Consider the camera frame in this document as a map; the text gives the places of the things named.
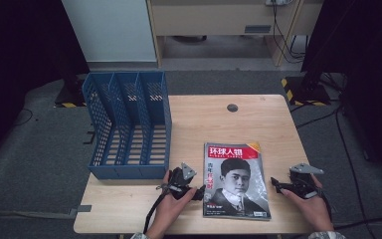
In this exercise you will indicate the dark round table grommet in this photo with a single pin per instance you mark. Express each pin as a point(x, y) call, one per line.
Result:
point(232, 107)

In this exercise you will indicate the dark curtain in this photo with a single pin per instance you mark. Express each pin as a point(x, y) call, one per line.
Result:
point(368, 66)
point(20, 66)

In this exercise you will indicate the grey tape piece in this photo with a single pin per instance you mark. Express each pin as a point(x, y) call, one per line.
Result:
point(84, 208)

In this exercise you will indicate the person's left hand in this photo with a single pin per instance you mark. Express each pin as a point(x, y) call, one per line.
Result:
point(167, 212)

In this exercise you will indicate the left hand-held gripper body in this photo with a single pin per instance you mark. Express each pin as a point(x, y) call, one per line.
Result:
point(180, 182)

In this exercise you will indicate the light wooden desk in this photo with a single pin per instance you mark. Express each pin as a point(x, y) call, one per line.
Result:
point(212, 18)

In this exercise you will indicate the white power strip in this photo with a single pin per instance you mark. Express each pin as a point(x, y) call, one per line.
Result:
point(278, 2)

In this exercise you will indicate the blue plastic file rack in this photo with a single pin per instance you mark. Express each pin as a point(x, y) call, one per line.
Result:
point(131, 171)

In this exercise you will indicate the magazine with portrait cover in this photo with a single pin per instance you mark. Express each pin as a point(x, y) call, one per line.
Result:
point(237, 186)

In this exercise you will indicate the black stand base striped tape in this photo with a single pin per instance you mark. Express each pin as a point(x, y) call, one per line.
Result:
point(306, 91)
point(69, 98)

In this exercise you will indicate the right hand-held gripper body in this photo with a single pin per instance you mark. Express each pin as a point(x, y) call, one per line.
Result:
point(303, 184)

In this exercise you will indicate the person's right hand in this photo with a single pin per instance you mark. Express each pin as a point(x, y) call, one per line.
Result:
point(316, 210)

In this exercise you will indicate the white cabinet panel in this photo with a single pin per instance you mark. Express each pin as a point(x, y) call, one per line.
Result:
point(112, 30)

